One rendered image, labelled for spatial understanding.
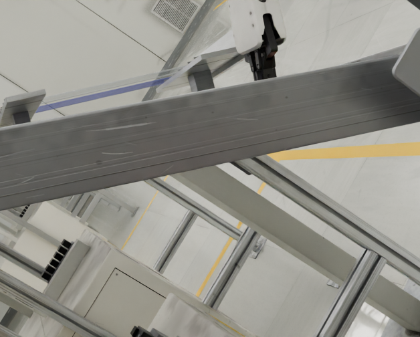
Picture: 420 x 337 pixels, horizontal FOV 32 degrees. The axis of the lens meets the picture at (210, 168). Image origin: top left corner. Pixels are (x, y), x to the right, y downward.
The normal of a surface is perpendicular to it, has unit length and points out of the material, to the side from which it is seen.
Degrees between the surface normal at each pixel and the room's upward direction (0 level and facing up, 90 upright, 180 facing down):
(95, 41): 89
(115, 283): 90
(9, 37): 90
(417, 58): 90
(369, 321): 0
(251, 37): 49
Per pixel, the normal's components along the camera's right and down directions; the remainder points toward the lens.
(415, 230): -0.81, -0.54
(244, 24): -0.90, 0.24
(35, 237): 0.26, 0.00
